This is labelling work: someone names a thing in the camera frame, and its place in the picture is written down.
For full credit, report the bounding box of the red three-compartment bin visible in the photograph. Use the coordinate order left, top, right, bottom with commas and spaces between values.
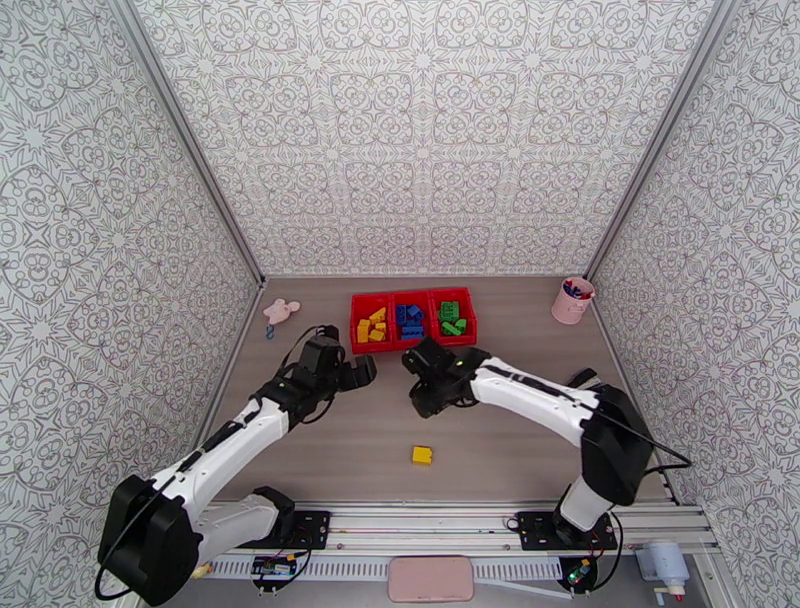
349, 286, 479, 355

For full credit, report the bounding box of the pink cup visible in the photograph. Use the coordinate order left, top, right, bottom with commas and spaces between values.
551, 276, 597, 325

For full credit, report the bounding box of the small circuit board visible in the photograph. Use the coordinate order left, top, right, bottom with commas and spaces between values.
557, 556, 599, 594
251, 552, 300, 594

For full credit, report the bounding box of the pink rectangular case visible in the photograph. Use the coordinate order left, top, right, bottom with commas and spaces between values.
387, 556, 475, 603

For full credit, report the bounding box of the white plastic device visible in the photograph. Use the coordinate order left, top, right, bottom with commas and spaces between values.
636, 540, 692, 606

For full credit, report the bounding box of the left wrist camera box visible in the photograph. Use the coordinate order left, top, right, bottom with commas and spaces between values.
298, 334, 346, 375

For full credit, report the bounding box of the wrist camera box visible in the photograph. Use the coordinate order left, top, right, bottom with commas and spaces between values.
401, 337, 459, 378
298, 334, 346, 375

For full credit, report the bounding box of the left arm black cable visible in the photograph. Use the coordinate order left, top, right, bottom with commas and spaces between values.
93, 323, 342, 603

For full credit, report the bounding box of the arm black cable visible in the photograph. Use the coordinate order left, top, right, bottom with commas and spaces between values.
93, 323, 342, 603
474, 368, 694, 478

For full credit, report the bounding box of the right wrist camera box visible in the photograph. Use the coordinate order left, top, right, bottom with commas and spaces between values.
401, 337, 459, 378

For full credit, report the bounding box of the pink plush mouse keychain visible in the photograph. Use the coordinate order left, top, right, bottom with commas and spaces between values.
262, 299, 301, 343

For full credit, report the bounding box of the aluminium table side rail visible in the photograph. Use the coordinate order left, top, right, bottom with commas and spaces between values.
586, 279, 681, 506
199, 281, 267, 446

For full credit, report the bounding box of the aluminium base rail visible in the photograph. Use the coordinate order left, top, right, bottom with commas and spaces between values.
134, 499, 720, 559

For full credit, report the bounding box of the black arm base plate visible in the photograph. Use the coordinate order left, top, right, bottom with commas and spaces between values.
518, 510, 619, 553
231, 510, 333, 551

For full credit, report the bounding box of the white slotted cable duct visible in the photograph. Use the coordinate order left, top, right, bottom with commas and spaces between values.
206, 557, 564, 584

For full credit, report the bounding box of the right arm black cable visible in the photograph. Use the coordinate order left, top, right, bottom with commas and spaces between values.
474, 368, 694, 478

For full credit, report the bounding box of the aluminium frame post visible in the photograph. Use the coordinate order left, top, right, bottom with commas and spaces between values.
107, 0, 269, 288
582, 0, 733, 284

